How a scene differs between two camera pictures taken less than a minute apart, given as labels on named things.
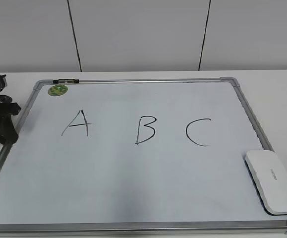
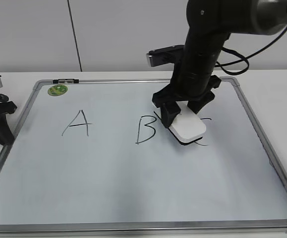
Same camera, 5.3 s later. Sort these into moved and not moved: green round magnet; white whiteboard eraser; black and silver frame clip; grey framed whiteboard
Moved: white whiteboard eraser
Not moved: green round magnet; grey framed whiteboard; black and silver frame clip
